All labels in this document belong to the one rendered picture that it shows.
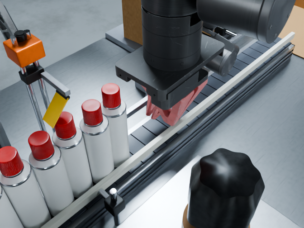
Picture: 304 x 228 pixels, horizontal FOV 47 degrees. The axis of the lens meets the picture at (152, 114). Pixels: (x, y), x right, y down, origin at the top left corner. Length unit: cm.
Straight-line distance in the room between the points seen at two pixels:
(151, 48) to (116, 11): 281
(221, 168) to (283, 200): 44
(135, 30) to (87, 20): 192
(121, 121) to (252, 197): 34
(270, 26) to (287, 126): 72
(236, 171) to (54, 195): 36
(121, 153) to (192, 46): 43
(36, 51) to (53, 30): 240
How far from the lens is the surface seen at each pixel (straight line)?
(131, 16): 113
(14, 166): 56
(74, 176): 66
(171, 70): 33
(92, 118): 60
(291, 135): 95
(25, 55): 56
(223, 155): 40
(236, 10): 26
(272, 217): 73
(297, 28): 137
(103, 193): 69
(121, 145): 70
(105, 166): 69
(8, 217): 61
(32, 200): 62
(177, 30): 31
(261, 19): 26
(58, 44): 279
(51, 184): 62
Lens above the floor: 149
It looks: 45 degrees down
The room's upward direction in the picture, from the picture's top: straight up
